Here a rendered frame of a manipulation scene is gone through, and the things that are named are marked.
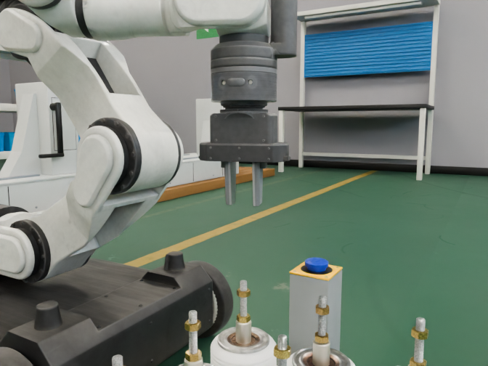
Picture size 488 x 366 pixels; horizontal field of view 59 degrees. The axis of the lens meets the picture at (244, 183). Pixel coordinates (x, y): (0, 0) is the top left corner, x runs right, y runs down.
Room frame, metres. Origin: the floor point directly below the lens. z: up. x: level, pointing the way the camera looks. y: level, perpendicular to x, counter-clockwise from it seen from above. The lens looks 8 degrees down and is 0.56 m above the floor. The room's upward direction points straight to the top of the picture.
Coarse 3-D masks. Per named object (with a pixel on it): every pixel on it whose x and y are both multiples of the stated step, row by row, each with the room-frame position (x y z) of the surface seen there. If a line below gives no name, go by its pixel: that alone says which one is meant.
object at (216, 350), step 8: (216, 336) 0.61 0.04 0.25; (216, 344) 0.58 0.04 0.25; (272, 344) 0.58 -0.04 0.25; (216, 352) 0.57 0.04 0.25; (224, 352) 0.56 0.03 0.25; (256, 352) 0.56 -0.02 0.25; (264, 352) 0.56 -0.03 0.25; (272, 352) 0.57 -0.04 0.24; (216, 360) 0.56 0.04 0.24; (224, 360) 0.55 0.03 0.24; (232, 360) 0.55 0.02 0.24; (240, 360) 0.55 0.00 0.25; (248, 360) 0.55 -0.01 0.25; (256, 360) 0.55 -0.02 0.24; (264, 360) 0.55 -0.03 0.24; (272, 360) 0.57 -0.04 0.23
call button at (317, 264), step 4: (308, 260) 0.72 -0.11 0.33; (312, 260) 0.72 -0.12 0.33; (316, 260) 0.72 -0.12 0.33; (320, 260) 0.72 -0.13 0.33; (324, 260) 0.72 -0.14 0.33; (308, 264) 0.71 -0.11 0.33; (312, 264) 0.70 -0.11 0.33; (316, 264) 0.70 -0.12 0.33; (320, 264) 0.70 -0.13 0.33; (324, 264) 0.70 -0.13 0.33; (308, 268) 0.71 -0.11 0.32; (312, 268) 0.70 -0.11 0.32; (316, 268) 0.70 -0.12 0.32; (320, 268) 0.70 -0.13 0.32; (324, 268) 0.70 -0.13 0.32
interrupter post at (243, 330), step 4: (236, 320) 0.59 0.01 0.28; (236, 324) 0.59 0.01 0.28; (240, 324) 0.58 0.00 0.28; (244, 324) 0.58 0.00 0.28; (248, 324) 0.58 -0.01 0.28; (236, 328) 0.59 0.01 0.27; (240, 328) 0.58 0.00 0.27; (244, 328) 0.58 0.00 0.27; (248, 328) 0.58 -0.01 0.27; (236, 332) 0.59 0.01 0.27; (240, 332) 0.58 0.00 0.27; (244, 332) 0.58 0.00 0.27; (248, 332) 0.58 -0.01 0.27; (236, 336) 0.59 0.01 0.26; (240, 336) 0.58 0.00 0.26; (244, 336) 0.58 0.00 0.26; (248, 336) 0.58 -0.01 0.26; (236, 340) 0.59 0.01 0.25; (240, 340) 0.58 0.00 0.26; (244, 340) 0.58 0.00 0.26; (248, 340) 0.58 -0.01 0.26
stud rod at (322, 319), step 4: (320, 296) 0.53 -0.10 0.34; (324, 296) 0.53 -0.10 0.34; (320, 300) 0.53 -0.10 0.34; (324, 300) 0.53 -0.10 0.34; (320, 304) 0.53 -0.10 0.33; (324, 304) 0.53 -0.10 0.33; (320, 316) 0.53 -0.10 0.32; (324, 316) 0.53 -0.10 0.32; (320, 320) 0.53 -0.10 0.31; (324, 320) 0.53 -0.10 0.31; (320, 324) 0.53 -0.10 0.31; (324, 324) 0.53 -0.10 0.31; (320, 328) 0.53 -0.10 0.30; (324, 328) 0.53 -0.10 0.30; (320, 332) 0.53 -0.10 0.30; (324, 332) 0.53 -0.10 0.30
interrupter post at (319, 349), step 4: (316, 344) 0.52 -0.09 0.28; (320, 344) 0.52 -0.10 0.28; (324, 344) 0.52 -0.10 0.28; (328, 344) 0.52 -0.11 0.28; (316, 348) 0.52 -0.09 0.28; (320, 348) 0.52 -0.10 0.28; (324, 348) 0.52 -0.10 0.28; (328, 348) 0.52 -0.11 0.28; (316, 352) 0.52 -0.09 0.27; (320, 352) 0.52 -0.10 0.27; (324, 352) 0.52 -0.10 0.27; (328, 352) 0.52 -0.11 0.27; (316, 356) 0.52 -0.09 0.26; (320, 356) 0.52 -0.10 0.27; (324, 356) 0.52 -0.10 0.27; (328, 356) 0.52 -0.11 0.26; (312, 360) 0.53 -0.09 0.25; (316, 360) 0.52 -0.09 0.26; (320, 360) 0.52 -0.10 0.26; (324, 360) 0.52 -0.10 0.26; (328, 360) 0.52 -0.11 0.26; (316, 364) 0.52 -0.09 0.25; (320, 364) 0.52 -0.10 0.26; (324, 364) 0.52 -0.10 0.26; (328, 364) 0.52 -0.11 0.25
